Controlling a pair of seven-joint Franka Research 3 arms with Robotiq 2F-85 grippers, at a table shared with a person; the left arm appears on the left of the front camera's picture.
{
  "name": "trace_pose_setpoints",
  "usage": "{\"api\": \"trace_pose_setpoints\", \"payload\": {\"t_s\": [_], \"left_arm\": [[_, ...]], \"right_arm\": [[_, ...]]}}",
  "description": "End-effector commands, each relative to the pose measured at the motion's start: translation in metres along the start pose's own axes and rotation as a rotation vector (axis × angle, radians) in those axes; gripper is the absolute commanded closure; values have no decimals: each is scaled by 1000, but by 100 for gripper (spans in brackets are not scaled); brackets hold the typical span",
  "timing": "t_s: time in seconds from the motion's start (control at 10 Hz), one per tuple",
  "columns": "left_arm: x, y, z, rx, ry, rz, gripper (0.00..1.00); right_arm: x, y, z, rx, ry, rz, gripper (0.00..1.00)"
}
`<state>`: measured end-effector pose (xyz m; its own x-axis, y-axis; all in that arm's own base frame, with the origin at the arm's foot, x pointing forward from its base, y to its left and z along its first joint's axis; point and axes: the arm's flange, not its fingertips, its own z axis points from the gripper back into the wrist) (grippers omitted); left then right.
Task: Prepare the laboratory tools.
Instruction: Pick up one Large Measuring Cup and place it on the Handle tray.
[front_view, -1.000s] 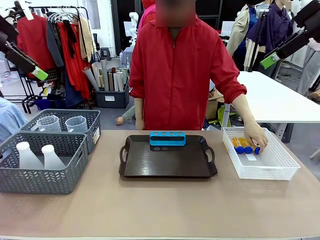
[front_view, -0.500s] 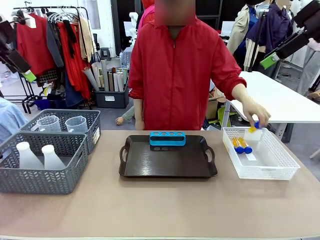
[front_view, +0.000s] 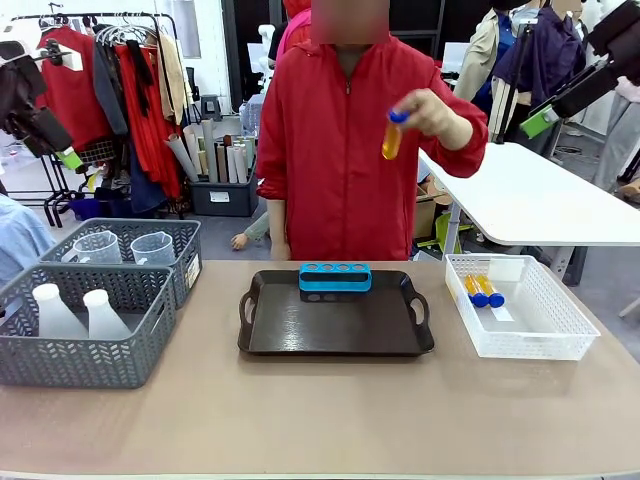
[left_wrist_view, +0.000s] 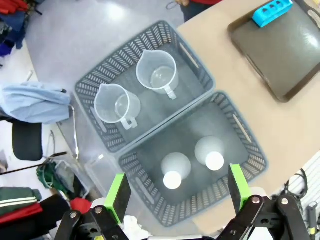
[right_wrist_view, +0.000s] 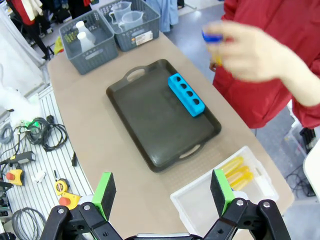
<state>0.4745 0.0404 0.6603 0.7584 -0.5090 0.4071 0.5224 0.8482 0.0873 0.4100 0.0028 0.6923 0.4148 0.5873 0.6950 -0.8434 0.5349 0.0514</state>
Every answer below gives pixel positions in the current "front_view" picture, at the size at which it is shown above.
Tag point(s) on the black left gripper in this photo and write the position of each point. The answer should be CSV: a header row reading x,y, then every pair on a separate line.
x,y
47,132

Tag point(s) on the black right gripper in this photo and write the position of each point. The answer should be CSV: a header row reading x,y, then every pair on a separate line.
x,y
585,92

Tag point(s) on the clear plastic measuring cup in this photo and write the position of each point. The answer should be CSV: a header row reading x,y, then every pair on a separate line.
x,y
152,249
97,249

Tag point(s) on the orange tube with blue cap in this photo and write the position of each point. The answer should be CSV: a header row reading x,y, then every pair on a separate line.
x,y
474,290
392,142
489,290

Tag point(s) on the white plastic conical flask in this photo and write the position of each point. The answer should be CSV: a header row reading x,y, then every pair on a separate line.
x,y
55,315
105,317

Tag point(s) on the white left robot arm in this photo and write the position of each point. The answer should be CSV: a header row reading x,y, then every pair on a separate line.
x,y
12,75

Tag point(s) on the person's right forearm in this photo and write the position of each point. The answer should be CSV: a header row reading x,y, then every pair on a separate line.
x,y
279,230

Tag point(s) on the person's left hand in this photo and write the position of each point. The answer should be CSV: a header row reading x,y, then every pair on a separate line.
x,y
440,117

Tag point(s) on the black tripod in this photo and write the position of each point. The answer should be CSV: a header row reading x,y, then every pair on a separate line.
x,y
515,80

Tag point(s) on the red hanging garment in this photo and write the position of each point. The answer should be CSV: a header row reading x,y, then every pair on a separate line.
x,y
75,100

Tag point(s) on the mannequin in navy jacket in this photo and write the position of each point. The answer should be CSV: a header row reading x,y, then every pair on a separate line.
x,y
550,55

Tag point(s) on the white side table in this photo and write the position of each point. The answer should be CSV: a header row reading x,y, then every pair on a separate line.
x,y
530,200

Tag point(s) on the long red hanging dress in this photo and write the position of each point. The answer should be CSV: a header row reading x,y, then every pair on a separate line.
x,y
150,150

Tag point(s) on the dark grey hanging jacket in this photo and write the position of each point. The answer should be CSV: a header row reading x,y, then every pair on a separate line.
x,y
112,90

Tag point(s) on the mannequin in beige coat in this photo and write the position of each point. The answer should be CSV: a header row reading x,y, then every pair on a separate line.
x,y
480,65

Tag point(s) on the person in blue shirt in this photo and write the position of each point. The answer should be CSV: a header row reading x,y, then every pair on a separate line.
x,y
22,235

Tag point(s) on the grey paper roll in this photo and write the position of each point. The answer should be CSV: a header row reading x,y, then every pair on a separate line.
x,y
181,155

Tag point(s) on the black hanging scarf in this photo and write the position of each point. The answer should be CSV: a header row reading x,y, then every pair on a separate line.
x,y
142,75

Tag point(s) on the white paper roll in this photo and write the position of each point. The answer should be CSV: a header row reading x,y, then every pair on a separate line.
x,y
193,145

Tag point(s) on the black-sleeved right robot arm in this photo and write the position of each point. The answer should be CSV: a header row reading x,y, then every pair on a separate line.
x,y
620,30

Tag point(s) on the beige hanging garment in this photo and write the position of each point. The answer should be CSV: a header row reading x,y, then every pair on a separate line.
x,y
175,80

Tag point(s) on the tall grey-green roll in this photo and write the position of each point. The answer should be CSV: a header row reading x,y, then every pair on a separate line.
x,y
209,150

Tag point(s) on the cardboard box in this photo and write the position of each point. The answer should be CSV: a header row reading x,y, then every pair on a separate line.
x,y
425,210

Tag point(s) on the grey basket with label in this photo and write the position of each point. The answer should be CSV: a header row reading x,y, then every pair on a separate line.
x,y
185,240

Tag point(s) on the white paper basket label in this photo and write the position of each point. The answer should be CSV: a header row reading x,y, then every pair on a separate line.
x,y
506,270

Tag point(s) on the dark brown roll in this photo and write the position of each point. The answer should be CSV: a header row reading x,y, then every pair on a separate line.
x,y
221,165

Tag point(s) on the dark plastic stool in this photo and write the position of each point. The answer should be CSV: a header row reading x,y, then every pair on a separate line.
x,y
212,106

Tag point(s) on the grey storage bin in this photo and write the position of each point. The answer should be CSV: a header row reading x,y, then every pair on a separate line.
x,y
225,197

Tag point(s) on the white label on grey basket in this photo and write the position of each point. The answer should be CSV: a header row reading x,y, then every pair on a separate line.
x,y
193,272

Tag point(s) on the black clothes rack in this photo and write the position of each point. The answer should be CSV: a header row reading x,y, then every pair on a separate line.
x,y
170,20

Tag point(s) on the small white sticker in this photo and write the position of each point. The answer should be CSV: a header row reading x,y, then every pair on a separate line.
x,y
502,314

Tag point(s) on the pale arm with grey sleeve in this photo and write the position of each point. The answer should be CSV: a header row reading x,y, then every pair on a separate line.
x,y
252,232

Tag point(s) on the person in red jacket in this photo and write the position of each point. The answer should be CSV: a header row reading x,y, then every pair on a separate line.
x,y
340,165

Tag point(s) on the grey plastic woven basket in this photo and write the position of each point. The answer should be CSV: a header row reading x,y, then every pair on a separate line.
x,y
75,362

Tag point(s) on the white plastic mesh basket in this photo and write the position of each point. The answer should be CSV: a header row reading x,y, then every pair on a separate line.
x,y
530,345

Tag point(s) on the blue test tube rack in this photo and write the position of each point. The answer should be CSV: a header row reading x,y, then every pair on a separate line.
x,y
335,282

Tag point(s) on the pink garment behind person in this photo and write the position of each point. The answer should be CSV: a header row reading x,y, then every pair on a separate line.
x,y
295,30

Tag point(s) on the dark brown serving tray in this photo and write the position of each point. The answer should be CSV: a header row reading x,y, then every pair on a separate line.
x,y
335,325

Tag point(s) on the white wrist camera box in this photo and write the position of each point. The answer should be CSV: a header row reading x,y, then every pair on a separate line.
x,y
67,60

